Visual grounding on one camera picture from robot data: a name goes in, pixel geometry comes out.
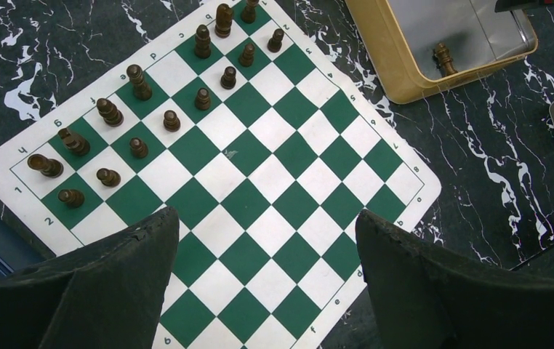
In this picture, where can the brown chess piece twelfth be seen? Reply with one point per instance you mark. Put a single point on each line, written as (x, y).
(203, 99)

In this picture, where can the brown chess piece fifteenth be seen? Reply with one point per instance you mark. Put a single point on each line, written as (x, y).
(138, 148)

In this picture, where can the brown chess piece eleventh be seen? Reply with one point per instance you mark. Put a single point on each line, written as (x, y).
(228, 79)

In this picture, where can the green white chess board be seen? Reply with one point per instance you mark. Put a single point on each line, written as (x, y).
(267, 183)

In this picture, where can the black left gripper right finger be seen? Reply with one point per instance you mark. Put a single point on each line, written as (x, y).
(426, 296)

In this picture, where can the brown chess piece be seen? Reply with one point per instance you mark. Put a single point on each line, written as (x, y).
(141, 89)
(202, 47)
(74, 142)
(48, 167)
(224, 20)
(72, 198)
(110, 114)
(249, 13)
(246, 58)
(275, 42)

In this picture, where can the brown chess piece fourteenth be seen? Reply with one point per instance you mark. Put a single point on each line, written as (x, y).
(171, 121)

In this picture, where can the pile of brown chess pieces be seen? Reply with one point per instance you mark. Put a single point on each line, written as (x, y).
(444, 59)

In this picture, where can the brown chess piece thirteenth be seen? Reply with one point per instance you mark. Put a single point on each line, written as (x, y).
(108, 177)

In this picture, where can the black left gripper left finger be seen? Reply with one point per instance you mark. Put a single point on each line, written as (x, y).
(107, 294)

